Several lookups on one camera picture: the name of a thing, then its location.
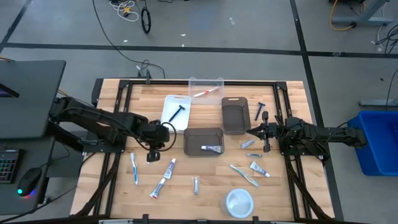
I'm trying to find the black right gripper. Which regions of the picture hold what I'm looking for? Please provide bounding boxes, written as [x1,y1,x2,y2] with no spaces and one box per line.
[248,111,271,152]

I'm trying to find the black aluminium rig frame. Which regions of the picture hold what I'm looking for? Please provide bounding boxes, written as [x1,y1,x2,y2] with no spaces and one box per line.
[74,79,335,224]

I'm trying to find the white plastic bin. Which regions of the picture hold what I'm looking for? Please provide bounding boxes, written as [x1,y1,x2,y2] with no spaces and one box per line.
[160,94,192,133]

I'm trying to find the black desk monitor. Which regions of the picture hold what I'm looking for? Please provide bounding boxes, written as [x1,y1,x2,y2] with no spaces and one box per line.
[0,83,20,98]

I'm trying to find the black cable hoop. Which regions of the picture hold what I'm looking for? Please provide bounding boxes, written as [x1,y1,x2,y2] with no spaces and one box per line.
[140,6,152,35]

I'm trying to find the dark lower desk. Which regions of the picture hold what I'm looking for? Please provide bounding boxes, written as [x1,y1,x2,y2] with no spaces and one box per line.
[0,136,85,216]

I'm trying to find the black razor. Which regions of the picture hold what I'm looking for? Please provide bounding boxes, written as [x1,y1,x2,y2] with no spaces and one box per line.
[254,101,266,122]
[168,104,187,123]

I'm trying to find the white cable bundle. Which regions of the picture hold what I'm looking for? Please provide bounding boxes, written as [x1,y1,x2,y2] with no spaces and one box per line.
[108,0,140,22]

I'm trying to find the black computer mouse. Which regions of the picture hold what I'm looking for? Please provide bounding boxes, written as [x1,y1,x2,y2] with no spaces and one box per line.
[16,167,43,198]

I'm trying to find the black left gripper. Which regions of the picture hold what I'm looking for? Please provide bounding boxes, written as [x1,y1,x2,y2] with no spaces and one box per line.
[142,121,171,162]

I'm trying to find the smoky grey plastic bin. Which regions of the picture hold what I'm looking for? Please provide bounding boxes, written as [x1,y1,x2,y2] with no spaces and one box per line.
[221,96,252,136]
[183,127,225,157]

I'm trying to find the green and white toothbrush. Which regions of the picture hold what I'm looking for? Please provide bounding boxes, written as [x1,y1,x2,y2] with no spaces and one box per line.
[229,164,260,188]

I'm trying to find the small toothpaste tube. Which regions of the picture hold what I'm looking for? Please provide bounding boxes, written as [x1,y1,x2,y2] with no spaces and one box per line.
[249,161,271,179]
[149,177,167,200]
[163,157,177,180]
[200,144,223,154]

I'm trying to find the clear plastic bin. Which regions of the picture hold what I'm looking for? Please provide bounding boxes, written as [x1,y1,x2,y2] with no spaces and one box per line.
[188,77,225,105]

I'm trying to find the blue and white toothbrush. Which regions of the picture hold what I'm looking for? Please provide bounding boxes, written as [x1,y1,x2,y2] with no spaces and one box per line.
[130,152,139,186]

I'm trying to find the black cable tangle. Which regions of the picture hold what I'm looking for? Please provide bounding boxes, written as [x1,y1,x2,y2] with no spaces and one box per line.
[374,24,398,54]

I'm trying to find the grey table stand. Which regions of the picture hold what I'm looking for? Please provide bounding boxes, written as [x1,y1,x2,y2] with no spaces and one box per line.
[330,0,394,27]

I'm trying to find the red and white toothbrush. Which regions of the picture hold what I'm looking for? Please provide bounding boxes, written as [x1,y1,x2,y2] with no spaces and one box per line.
[192,86,220,98]

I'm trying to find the blue plastic crate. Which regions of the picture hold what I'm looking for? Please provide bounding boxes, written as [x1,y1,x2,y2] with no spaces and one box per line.
[347,110,398,177]

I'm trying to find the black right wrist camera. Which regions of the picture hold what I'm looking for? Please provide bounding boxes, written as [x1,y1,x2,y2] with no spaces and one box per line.
[269,123,282,140]

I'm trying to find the backlit keyboard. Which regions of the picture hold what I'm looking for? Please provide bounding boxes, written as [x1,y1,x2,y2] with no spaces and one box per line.
[0,149,17,184]

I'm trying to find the yellow floor cable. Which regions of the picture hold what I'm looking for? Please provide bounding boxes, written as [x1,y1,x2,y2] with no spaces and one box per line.
[329,0,355,32]

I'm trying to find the black floor cable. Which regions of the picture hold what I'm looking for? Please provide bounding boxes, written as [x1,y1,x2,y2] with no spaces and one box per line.
[91,0,166,79]

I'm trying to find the black desk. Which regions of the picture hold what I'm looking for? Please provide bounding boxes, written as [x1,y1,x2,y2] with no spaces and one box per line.
[0,60,67,139]

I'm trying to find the black edge bracket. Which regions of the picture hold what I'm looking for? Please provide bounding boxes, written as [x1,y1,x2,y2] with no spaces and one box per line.
[91,78,104,107]

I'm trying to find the silver aluminium profile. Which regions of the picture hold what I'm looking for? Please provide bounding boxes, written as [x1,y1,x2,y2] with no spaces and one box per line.
[98,218,134,224]

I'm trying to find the grey floor base bar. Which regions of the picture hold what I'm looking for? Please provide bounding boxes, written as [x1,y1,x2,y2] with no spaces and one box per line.
[359,98,398,108]

